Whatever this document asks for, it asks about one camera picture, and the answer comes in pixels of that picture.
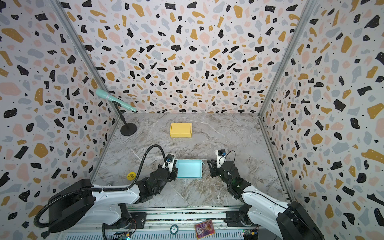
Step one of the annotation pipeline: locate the light blue paper box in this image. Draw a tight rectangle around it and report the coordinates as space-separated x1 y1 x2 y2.
176 160 203 179

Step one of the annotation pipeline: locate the yellow paper box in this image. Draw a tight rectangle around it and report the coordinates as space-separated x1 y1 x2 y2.
170 123 193 138

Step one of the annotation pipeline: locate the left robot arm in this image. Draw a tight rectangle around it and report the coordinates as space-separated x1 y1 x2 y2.
48 166 178 233

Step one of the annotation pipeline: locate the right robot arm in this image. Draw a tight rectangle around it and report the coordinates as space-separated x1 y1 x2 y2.
207 160 325 240

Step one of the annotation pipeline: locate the yellow round sticker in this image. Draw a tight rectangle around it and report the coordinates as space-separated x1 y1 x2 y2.
127 172 137 181

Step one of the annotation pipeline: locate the round teal sticker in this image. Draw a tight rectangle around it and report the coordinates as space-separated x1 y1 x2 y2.
170 225 179 235

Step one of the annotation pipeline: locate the black microphone stand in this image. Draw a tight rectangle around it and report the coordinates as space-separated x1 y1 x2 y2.
112 101 137 136

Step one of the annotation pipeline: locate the colourful card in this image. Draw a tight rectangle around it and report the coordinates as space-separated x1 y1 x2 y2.
194 220 216 240

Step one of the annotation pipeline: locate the mint green microphone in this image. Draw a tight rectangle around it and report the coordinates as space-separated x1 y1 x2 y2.
95 89 138 113

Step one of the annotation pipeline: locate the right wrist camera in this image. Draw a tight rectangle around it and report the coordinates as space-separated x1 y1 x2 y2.
216 149 227 168

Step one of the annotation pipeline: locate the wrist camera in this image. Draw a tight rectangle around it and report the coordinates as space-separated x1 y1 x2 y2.
163 154 176 173
216 149 227 168

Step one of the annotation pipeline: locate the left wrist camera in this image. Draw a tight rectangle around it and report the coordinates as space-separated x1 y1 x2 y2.
163 154 176 173

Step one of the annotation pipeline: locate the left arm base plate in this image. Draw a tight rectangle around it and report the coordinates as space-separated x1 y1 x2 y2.
103 211 147 231

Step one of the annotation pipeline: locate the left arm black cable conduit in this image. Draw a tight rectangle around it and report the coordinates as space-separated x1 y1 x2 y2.
33 144 167 229

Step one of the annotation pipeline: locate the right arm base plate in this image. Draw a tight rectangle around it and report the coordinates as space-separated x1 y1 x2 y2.
224 210 261 228

